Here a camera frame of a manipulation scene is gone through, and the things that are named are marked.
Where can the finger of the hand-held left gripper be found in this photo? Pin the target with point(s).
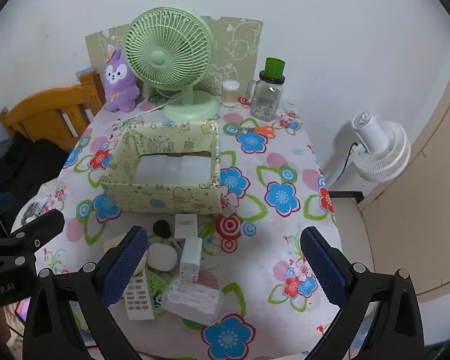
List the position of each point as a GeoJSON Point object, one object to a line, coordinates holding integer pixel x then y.
{"type": "Point", "coordinates": [0, 204]}
{"type": "Point", "coordinates": [41, 227]}

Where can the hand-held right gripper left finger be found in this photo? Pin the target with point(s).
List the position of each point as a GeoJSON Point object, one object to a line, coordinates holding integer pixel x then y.
{"type": "Point", "coordinates": [125, 266]}

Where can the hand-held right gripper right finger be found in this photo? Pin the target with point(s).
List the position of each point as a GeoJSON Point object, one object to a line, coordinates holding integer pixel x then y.
{"type": "Point", "coordinates": [324, 266]}

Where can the green perforated case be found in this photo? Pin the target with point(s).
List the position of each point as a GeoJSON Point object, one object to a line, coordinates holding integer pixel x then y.
{"type": "Point", "coordinates": [155, 283]}

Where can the white remote control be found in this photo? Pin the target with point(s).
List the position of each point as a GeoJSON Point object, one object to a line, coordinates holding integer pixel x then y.
{"type": "Point", "coordinates": [137, 300]}

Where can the white round night light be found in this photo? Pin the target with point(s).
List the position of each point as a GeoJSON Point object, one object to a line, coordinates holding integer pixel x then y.
{"type": "Point", "coordinates": [163, 257]}

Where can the white plug adapter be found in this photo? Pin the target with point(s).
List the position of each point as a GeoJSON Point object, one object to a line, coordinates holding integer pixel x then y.
{"type": "Point", "coordinates": [190, 258]}

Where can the white charger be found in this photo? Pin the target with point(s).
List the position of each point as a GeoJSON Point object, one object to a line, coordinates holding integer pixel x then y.
{"type": "Point", "coordinates": [185, 225]}

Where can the clear floss pick box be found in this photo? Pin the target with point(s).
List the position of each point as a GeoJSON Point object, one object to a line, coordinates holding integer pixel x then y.
{"type": "Point", "coordinates": [191, 300]}

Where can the yellow cartoon printed storage box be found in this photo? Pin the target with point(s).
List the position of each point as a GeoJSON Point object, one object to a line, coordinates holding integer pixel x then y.
{"type": "Point", "coordinates": [165, 198]}

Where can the black cloth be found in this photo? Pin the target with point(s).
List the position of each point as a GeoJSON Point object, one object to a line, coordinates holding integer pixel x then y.
{"type": "Point", "coordinates": [26, 165]}

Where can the wooden chair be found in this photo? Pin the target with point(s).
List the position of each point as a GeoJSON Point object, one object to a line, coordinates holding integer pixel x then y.
{"type": "Point", "coordinates": [33, 108]}

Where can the floral tablecloth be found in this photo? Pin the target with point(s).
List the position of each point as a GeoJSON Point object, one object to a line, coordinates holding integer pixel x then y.
{"type": "Point", "coordinates": [285, 165]}

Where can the beige wooden cabinet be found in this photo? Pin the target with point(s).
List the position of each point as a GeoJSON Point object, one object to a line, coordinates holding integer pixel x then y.
{"type": "Point", "coordinates": [416, 176]}

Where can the purple plush toy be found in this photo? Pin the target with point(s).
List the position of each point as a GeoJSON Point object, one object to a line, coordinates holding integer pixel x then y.
{"type": "Point", "coordinates": [120, 90]}

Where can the glass jar mug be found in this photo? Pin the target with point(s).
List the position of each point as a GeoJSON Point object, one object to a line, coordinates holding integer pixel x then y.
{"type": "Point", "coordinates": [264, 101]}

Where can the clear cotton swab container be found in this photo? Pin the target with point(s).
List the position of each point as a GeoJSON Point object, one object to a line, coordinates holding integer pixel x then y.
{"type": "Point", "coordinates": [230, 95]}

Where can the green plastic cup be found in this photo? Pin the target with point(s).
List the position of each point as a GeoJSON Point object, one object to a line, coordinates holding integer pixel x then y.
{"type": "Point", "coordinates": [275, 67]}

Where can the green desk fan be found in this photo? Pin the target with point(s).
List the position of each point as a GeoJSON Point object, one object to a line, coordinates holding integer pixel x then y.
{"type": "Point", "coordinates": [157, 58]}

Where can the green cartoon printed board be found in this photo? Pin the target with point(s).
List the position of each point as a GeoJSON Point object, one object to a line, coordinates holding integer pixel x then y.
{"type": "Point", "coordinates": [240, 52]}

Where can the black metal bracket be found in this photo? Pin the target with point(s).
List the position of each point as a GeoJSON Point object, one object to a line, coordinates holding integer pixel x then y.
{"type": "Point", "coordinates": [345, 195]}

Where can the white wall fan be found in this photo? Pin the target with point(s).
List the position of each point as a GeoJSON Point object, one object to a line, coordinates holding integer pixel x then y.
{"type": "Point", "coordinates": [375, 138]}

